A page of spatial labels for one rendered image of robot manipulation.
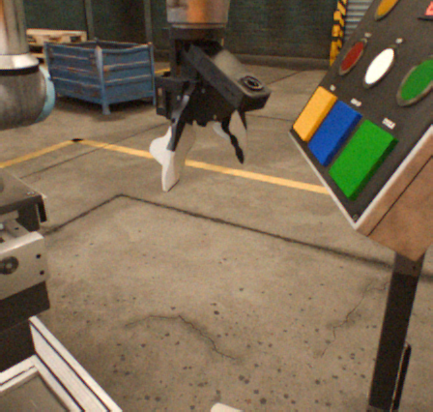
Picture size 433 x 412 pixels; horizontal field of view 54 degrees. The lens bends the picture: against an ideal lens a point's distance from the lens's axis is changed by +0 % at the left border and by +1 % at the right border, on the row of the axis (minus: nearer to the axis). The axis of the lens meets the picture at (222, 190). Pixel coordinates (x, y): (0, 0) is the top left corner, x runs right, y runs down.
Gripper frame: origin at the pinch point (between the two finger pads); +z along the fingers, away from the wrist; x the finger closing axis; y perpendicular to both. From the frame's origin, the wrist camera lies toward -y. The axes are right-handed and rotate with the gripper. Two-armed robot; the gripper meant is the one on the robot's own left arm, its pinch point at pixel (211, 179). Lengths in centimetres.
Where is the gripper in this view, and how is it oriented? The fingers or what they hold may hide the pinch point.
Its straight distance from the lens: 60.0
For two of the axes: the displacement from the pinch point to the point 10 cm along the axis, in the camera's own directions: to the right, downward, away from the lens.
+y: -7.2, -2.8, 6.4
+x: -7.0, 2.9, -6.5
